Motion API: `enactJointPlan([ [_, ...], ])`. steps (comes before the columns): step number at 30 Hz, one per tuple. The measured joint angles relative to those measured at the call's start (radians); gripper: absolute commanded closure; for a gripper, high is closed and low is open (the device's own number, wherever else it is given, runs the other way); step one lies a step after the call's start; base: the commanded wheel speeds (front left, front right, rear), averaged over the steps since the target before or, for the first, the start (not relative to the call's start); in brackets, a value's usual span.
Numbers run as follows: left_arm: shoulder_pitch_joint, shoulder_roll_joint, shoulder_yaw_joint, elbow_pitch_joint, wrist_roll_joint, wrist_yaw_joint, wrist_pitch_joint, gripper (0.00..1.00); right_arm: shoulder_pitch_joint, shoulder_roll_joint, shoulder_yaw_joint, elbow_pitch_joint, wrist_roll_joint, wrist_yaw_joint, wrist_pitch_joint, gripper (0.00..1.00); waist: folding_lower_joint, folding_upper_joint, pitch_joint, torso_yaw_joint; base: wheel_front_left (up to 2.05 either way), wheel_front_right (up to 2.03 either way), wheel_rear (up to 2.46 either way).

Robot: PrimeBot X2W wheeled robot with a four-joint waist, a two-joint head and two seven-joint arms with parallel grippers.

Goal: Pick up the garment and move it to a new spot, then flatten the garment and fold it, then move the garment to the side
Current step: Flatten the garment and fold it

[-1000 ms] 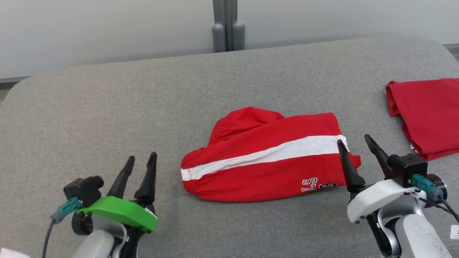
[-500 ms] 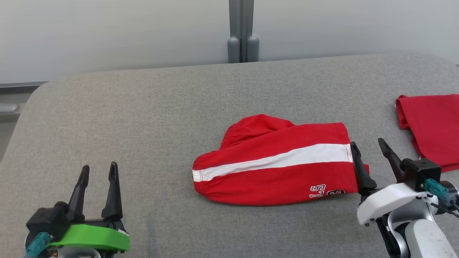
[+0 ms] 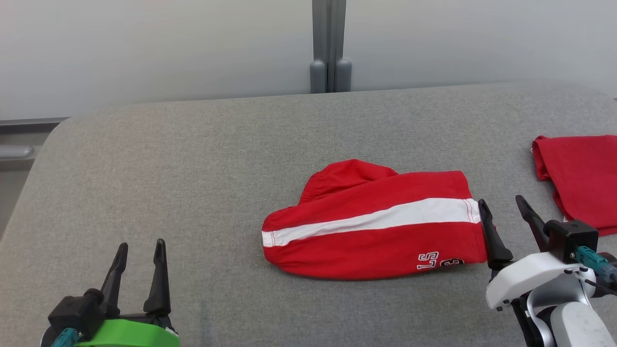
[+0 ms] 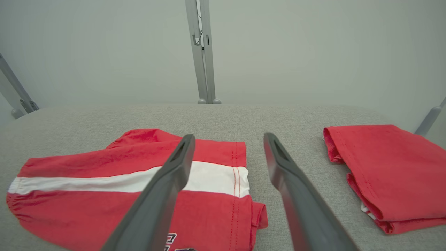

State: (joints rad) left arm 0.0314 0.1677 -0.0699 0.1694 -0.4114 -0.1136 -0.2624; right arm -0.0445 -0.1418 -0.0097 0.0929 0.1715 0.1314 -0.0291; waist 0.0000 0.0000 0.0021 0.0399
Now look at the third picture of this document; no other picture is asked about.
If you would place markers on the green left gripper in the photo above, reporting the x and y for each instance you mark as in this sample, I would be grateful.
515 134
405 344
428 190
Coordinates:
130 335

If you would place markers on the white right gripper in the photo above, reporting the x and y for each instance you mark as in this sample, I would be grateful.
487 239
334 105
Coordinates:
535 279

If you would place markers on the red white basketball jersey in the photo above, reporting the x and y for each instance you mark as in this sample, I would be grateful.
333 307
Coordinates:
585 178

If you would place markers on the red white striped shorts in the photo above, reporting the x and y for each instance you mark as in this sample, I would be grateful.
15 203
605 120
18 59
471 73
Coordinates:
366 250

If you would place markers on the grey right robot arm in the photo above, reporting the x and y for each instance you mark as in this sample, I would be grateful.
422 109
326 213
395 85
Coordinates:
573 323

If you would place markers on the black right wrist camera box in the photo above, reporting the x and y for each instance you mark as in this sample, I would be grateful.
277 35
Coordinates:
571 238

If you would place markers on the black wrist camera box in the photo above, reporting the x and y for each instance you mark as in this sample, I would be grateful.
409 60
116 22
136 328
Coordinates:
74 311
571 238

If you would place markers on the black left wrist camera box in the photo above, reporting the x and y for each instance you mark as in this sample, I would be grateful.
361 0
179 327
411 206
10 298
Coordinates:
74 311

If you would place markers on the dark grey wall rail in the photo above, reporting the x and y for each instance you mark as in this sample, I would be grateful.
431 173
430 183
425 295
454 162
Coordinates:
29 122

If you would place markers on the grey partition post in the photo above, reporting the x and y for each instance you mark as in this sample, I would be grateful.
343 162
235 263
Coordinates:
318 77

